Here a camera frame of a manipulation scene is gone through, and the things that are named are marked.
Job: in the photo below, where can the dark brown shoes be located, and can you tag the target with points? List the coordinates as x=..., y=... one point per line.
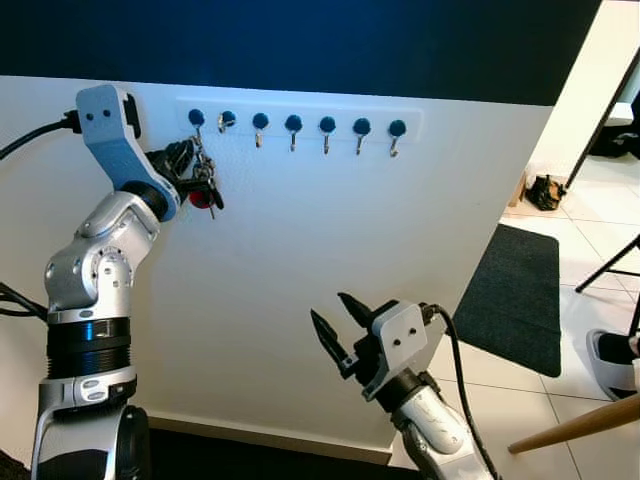
x=545, y=193

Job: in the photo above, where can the white wall hook rack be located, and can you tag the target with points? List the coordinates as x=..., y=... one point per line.
x=240, y=108

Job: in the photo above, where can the dark blue knob hook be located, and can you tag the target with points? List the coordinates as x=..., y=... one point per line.
x=260, y=121
x=293, y=123
x=397, y=128
x=227, y=120
x=196, y=117
x=361, y=126
x=327, y=124

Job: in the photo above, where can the black floor mat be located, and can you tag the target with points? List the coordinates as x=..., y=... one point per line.
x=510, y=300

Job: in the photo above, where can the key bunch with red ball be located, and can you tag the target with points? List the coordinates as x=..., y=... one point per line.
x=198, y=200

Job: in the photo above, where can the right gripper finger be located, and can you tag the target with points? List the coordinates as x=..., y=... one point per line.
x=357, y=311
x=333, y=345

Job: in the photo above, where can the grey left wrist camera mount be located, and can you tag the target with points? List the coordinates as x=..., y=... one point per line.
x=105, y=125

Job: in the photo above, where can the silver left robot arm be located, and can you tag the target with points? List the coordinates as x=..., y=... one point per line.
x=100, y=270

